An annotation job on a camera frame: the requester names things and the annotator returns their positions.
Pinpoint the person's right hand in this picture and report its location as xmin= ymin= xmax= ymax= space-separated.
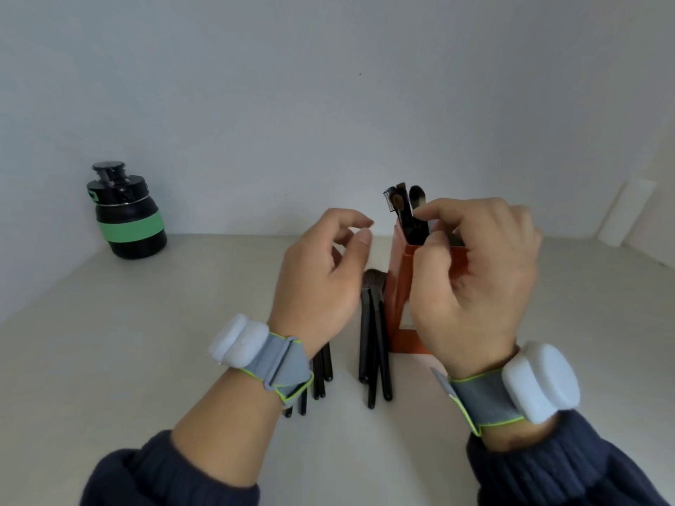
xmin=409 ymin=197 xmax=543 ymax=380

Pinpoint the person's left hand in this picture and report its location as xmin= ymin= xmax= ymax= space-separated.
xmin=267 ymin=207 xmax=375 ymax=359

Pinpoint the orange square tin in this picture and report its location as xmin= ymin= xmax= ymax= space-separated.
xmin=383 ymin=223 xmax=470 ymax=355

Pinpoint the pile of black makeup brushes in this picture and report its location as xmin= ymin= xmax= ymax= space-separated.
xmin=282 ymin=268 xmax=394 ymax=419

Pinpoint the person's right forearm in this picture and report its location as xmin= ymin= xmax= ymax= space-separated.
xmin=466 ymin=410 xmax=671 ymax=506

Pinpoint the person's left forearm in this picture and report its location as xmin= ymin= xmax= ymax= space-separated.
xmin=79 ymin=365 xmax=296 ymax=506

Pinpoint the beige table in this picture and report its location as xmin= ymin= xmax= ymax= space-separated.
xmin=0 ymin=234 xmax=675 ymax=506

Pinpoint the white paper roll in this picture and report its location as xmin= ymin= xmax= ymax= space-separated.
xmin=597 ymin=177 xmax=659 ymax=247

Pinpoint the black green water bottle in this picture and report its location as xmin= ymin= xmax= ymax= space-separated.
xmin=86 ymin=161 xmax=168 ymax=261

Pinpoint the white wrist tracker grey strap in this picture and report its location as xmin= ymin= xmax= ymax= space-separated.
xmin=208 ymin=313 xmax=316 ymax=409
xmin=431 ymin=341 xmax=581 ymax=437

